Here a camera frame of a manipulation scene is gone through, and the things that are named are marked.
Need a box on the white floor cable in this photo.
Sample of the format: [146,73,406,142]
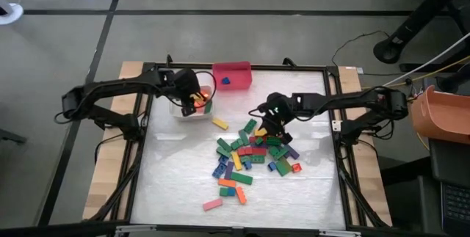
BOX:
[381,33,470,87]

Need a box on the black floor stand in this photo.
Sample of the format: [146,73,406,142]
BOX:
[373,0,470,65]

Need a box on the purple long block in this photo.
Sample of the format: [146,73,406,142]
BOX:
[223,161,235,181]
[283,144,301,161]

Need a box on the black table frame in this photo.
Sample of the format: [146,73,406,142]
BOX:
[87,55,392,230]

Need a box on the thin black floor cable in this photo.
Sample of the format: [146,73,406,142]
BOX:
[331,30,391,68]

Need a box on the yellow floor cable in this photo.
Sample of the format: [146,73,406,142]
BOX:
[361,56,470,90]

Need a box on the pink long block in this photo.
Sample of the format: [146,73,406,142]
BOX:
[202,197,224,213]

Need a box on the black laptop keyboard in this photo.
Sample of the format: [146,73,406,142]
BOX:
[440,181,470,236]

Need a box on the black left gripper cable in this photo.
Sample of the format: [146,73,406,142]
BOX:
[167,70,218,108]

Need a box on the black floor object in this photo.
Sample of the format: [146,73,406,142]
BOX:
[0,128,27,145]

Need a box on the pink plastic bin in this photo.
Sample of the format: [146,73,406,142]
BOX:
[211,61,253,91]

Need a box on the silver bracket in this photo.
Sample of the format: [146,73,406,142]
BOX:
[115,224,157,236]
[319,229,361,237]

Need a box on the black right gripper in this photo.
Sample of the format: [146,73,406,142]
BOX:
[256,91,294,145]

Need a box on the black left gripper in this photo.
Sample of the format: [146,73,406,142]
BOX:
[169,68,202,117]

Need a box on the white plastic bin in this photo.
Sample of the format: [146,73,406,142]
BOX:
[169,84,214,122]

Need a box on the wooden table side board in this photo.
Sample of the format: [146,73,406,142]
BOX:
[82,60,155,220]
[337,66,393,227]

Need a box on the white round floor object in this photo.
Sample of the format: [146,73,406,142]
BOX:
[0,0,24,26]

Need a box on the blue long block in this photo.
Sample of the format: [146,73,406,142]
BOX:
[211,163,228,180]

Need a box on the orange plastic bin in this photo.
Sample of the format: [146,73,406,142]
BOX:
[410,84,470,145]

